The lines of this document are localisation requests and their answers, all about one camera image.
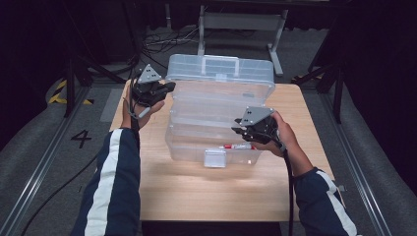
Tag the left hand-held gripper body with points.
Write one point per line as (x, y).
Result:
(147, 88)

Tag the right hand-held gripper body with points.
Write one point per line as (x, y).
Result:
(260, 124)

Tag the red and white tube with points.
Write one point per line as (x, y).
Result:
(239, 147)

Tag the clear plastic storage box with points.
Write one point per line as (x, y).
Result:
(203, 98)

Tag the person's right hand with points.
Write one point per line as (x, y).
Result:
(286, 137)

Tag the person's left hand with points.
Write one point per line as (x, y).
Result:
(137, 118)

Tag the black tripod stand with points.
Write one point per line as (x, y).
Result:
(69, 85)
(337, 91)

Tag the grey metal stand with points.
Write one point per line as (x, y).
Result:
(242, 21)

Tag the metal floor rail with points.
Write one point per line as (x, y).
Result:
(36, 177)
(354, 157)

